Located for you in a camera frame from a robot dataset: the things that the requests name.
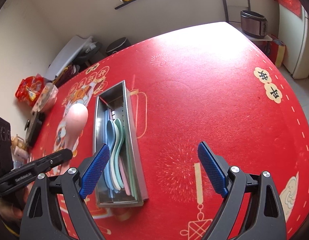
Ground blue chopstick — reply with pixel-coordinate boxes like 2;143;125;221
104;108;111;195

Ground white cup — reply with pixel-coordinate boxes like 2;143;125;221
14;146;29;160

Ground person's left hand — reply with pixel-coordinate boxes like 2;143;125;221
0;187;30;225

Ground white refrigerator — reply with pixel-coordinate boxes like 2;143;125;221
278;5;309;79

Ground plastic wrapped bowl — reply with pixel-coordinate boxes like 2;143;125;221
32;83;58;113

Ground light blue spoon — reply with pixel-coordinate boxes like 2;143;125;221
104;120;115;198

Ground teal spoon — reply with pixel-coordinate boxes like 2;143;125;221
114;118;125;189

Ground stainless steel utensil tray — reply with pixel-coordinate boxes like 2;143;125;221
93;81;148;207

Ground black round stool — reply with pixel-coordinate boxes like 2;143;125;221
105;37;131;56

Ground brown teapot figurine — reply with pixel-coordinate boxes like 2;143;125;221
11;135;27;150

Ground red snack bag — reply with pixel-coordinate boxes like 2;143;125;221
15;74;45;107

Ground white spoon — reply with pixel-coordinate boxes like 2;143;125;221
109;125;121;190

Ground pink spoon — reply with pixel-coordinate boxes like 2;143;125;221
59;103;89;176

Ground red printed tablecloth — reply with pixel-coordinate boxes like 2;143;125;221
31;22;309;239

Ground silver rice cooker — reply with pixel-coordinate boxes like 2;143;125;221
240;10;268;38

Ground green chopstick in tray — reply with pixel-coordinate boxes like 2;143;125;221
123;131;138;200

